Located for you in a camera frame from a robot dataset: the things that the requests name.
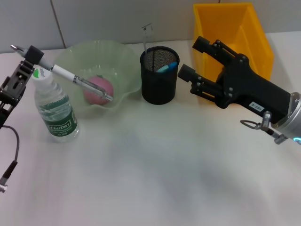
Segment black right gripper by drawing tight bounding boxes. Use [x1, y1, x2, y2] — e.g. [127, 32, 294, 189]
[177, 35, 292, 125]

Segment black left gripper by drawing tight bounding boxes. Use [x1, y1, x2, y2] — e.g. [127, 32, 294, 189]
[0, 45, 45, 129]

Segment grey white pen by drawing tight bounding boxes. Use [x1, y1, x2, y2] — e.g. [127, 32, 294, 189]
[10, 45, 114, 102]

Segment blue scissors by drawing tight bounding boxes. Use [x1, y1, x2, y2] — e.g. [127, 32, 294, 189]
[157, 61, 178, 73]

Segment clear green-label water bottle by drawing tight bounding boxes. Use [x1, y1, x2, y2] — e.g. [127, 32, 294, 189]
[32, 66, 79, 144]

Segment clear plastic ruler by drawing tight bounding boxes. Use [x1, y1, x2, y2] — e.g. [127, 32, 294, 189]
[141, 22, 158, 55]

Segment pink peach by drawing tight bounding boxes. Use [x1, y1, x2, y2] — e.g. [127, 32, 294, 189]
[82, 74, 114, 106]

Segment green glass fruit plate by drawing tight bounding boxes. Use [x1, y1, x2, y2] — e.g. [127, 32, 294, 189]
[50, 40, 142, 118]

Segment black mesh pen cup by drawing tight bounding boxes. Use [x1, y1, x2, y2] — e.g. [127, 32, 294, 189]
[140, 46, 180, 105]

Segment yellow plastic bin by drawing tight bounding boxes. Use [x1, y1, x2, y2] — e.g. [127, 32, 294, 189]
[193, 2, 275, 105]

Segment right gripper cable with plug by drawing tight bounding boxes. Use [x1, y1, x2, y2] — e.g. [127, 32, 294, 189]
[240, 111, 289, 145]

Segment gripper cable with plug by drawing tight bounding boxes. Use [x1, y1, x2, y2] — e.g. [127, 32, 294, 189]
[240, 111, 289, 145]
[0, 125, 20, 194]

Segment left gripper cable with plug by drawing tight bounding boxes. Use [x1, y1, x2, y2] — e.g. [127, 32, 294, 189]
[0, 125, 20, 194]

